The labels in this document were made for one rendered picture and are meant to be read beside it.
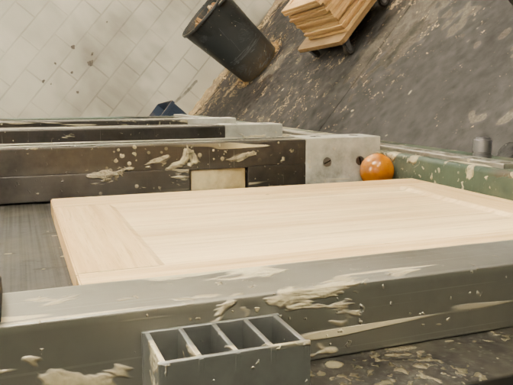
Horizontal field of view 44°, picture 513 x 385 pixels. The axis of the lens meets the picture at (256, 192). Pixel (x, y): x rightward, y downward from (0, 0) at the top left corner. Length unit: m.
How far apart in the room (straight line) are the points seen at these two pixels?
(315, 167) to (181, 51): 5.25
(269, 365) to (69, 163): 0.58
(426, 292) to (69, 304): 0.19
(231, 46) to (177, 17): 1.17
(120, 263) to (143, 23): 5.64
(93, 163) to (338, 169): 0.35
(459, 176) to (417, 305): 0.48
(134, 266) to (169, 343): 0.15
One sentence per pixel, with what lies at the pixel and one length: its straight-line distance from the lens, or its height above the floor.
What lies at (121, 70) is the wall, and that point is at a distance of 5.99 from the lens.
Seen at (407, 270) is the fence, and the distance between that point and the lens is 0.37.
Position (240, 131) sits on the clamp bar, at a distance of 1.27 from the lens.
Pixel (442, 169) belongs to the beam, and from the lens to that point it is 0.86.
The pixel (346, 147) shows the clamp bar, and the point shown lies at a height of 0.96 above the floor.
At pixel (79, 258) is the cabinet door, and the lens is 0.48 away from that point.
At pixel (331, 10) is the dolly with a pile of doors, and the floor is 0.29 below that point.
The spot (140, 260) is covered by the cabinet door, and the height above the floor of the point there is 1.23.
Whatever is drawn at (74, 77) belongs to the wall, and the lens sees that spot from 5.92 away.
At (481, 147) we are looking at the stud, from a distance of 0.88.
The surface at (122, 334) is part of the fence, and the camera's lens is 0.31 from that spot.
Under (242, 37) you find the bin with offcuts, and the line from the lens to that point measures 5.13.
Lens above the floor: 1.37
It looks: 22 degrees down
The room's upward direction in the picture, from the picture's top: 50 degrees counter-clockwise
